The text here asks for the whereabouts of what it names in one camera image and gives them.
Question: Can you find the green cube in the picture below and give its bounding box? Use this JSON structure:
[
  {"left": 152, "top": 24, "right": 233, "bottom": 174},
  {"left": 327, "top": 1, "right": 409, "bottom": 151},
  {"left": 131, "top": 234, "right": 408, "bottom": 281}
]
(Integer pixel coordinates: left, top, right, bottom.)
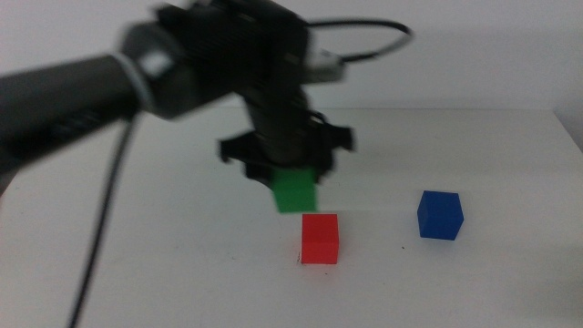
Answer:
[{"left": 271, "top": 167, "right": 319, "bottom": 214}]

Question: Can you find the blue cube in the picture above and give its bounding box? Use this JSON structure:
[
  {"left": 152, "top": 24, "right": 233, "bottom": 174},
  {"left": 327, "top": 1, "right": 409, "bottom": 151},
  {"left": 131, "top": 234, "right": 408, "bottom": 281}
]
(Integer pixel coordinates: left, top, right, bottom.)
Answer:
[{"left": 416, "top": 190, "right": 465, "bottom": 241}]

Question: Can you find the red cube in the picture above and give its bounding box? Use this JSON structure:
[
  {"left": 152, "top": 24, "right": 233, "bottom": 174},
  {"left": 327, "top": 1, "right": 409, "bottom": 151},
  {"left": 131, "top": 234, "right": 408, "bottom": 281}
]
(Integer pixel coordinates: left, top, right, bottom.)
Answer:
[{"left": 300, "top": 213, "right": 340, "bottom": 265}]

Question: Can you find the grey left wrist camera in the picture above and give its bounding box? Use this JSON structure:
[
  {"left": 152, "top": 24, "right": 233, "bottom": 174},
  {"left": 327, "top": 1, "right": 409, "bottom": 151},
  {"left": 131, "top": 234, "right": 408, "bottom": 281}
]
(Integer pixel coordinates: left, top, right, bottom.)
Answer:
[{"left": 300, "top": 45, "right": 348, "bottom": 84}]

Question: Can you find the thin black camera cable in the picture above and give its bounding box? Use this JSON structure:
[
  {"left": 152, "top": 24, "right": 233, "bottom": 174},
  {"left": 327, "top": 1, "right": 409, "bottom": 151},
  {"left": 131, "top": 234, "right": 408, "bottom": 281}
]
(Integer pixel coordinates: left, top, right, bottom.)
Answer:
[{"left": 308, "top": 17, "right": 414, "bottom": 63}]

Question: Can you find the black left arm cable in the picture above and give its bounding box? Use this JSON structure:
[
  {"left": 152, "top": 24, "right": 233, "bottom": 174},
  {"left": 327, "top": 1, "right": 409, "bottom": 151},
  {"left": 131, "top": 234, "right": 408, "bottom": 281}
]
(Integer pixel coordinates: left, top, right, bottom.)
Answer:
[{"left": 66, "top": 113, "right": 141, "bottom": 328}]

